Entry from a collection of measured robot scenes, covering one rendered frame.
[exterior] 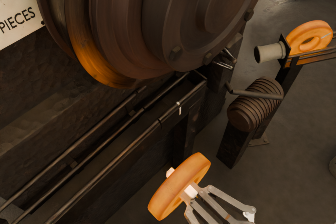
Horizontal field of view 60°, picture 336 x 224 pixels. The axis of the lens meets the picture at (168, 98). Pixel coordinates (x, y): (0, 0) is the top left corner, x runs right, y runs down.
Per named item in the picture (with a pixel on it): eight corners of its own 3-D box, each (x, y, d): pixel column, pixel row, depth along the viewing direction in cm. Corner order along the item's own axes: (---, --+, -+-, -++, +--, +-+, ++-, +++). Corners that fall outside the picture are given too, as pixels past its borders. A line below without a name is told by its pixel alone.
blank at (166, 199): (142, 202, 50) (156, 216, 49) (202, 140, 55) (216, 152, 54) (149, 214, 64) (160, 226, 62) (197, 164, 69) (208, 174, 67)
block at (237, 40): (195, 79, 108) (201, 30, 88) (209, 68, 111) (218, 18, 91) (217, 96, 103) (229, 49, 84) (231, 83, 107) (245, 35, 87)
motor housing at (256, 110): (209, 159, 149) (227, 101, 105) (236, 132, 158) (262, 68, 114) (229, 176, 144) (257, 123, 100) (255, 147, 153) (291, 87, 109)
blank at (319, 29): (290, 59, 109) (294, 66, 107) (276, 38, 98) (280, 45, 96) (333, 36, 102) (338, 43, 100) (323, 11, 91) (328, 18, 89)
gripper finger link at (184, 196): (198, 207, 56) (187, 219, 55) (179, 188, 58) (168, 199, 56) (199, 205, 55) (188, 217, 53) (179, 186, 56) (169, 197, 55)
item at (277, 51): (252, 54, 105) (255, 43, 100) (277, 49, 105) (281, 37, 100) (258, 67, 101) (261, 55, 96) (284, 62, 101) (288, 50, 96)
